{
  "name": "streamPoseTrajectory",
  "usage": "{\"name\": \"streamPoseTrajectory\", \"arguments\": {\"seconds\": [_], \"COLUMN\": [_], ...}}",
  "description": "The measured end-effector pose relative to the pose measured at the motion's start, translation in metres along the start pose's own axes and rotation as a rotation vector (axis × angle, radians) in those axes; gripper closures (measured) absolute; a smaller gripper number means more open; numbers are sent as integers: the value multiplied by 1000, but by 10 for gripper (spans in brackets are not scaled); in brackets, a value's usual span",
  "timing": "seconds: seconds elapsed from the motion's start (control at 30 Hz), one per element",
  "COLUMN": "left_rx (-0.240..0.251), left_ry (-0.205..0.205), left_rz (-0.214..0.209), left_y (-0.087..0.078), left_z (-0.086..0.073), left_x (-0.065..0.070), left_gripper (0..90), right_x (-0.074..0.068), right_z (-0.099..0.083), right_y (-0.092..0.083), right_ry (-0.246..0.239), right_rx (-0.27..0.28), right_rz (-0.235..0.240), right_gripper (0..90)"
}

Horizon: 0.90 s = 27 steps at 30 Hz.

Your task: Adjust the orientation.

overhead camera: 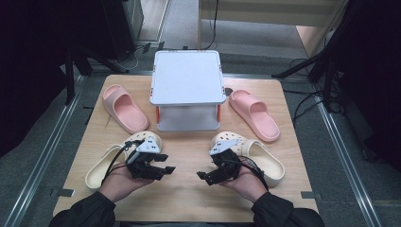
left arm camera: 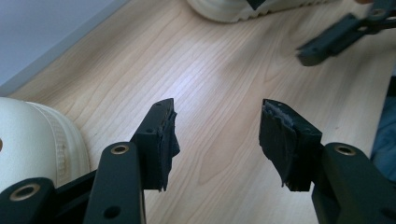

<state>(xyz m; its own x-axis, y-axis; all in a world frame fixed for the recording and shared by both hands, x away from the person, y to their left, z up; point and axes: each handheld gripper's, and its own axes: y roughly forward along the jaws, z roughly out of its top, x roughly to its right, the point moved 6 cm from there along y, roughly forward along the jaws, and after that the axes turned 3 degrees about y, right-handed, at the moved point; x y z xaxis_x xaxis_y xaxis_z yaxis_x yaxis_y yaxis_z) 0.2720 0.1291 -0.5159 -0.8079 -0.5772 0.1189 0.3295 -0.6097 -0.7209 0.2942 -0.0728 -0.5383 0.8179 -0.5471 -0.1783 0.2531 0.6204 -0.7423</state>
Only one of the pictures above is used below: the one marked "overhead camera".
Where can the person's left hand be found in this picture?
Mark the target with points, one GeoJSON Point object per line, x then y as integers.
{"type": "Point", "coordinates": [118, 184]}

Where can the pink slide slipper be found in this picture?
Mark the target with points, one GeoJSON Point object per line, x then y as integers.
{"type": "Point", "coordinates": [126, 110]}
{"type": "Point", "coordinates": [257, 116]}

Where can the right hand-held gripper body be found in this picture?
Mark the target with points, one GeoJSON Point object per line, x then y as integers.
{"type": "Point", "coordinates": [228, 164]}

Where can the silver metal floor rail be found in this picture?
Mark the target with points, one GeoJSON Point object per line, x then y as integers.
{"type": "Point", "coordinates": [41, 164]}
{"type": "Point", "coordinates": [348, 167]}

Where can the black metal stand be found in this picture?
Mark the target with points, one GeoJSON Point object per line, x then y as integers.
{"type": "Point", "coordinates": [318, 60]}
{"type": "Point", "coordinates": [71, 75]}

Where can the beige wooden cabinet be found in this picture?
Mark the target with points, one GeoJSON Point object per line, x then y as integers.
{"type": "Point", "coordinates": [261, 12]}

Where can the person's right hand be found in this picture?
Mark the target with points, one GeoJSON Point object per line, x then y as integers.
{"type": "Point", "coordinates": [249, 186]}

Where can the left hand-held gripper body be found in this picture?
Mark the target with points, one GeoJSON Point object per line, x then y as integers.
{"type": "Point", "coordinates": [142, 165]}

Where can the grey metal table bracket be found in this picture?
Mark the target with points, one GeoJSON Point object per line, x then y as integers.
{"type": "Point", "coordinates": [64, 192]}
{"type": "Point", "coordinates": [310, 195]}

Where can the cream clog shoe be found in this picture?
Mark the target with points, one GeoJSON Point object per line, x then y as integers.
{"type": "Point", "coordinates": [101, 171]}
{"type": "Point", "coordinates": [268, 160]}

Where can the white two-tier shoe rack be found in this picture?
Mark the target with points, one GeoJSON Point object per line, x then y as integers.
{"type": "Point", "coordinates": [187, 78]}

